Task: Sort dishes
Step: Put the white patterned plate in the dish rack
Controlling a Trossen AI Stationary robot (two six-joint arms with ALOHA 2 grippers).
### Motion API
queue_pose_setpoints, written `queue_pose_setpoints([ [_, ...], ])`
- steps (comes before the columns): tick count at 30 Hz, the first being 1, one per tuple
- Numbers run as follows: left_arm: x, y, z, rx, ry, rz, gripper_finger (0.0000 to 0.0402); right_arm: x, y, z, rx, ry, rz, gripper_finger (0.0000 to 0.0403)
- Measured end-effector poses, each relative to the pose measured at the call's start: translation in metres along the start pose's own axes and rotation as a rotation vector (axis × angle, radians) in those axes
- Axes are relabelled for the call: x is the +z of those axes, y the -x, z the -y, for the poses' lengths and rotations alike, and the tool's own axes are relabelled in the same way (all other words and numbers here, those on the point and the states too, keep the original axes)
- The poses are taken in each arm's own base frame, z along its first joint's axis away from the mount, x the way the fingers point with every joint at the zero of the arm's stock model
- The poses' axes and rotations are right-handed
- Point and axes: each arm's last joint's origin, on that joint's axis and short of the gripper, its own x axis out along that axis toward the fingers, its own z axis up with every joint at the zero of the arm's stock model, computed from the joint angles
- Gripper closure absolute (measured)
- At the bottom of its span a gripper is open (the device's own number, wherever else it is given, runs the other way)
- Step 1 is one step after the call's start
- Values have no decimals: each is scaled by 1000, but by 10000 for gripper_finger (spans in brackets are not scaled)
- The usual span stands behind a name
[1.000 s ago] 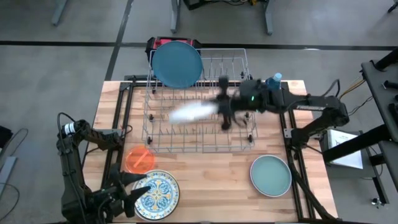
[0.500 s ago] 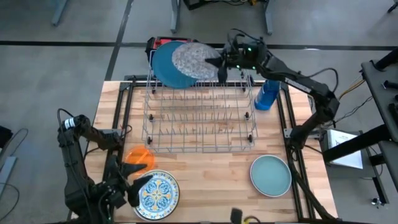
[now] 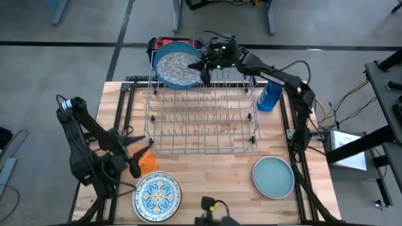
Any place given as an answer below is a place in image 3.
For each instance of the black chair leg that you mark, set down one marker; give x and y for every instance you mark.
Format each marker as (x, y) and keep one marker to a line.
(397, 5)

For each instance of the black aluminium table frame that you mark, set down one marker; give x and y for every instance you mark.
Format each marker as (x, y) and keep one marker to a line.
(138, 84)

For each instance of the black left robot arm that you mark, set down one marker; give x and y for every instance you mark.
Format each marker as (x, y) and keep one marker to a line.
(80, 163)

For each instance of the light teal plate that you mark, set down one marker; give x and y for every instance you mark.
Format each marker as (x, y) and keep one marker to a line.
(273, 177)

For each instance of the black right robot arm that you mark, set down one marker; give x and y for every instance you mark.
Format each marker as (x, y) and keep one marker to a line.
(276, 76)

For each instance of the black box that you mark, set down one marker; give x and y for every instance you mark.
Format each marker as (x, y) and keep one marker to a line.
(4, 138)

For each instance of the orange cup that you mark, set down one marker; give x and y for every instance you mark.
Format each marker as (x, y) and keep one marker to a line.
(149, 163)

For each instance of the red and black toolbox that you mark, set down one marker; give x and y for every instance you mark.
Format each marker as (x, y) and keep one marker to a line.
(166, 39)

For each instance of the blue yellow mandala plate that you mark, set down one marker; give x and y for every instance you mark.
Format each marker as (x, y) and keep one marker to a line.
(157, 197)

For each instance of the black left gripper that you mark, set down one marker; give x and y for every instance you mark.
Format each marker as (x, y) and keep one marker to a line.
(114, 147)

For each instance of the black cylinder tool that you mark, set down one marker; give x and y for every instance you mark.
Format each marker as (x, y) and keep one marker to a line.
(394, 85)

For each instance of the black power strip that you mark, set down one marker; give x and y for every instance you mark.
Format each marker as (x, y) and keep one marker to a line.
(201, 3)

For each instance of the small metal fitting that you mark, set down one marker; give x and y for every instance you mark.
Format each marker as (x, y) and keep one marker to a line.
(380, 203)

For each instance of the grey metal desk leg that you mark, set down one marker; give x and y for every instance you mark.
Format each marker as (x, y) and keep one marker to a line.
(60, 12)
(272, 17)
(177, 15)

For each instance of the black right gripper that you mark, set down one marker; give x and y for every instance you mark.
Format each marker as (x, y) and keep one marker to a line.
(224, 59)

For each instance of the black device with yellow tag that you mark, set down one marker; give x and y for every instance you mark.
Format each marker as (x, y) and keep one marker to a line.
(208, 203)

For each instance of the large plain blue plate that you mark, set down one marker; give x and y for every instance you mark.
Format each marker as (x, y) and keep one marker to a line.
(176, 46)

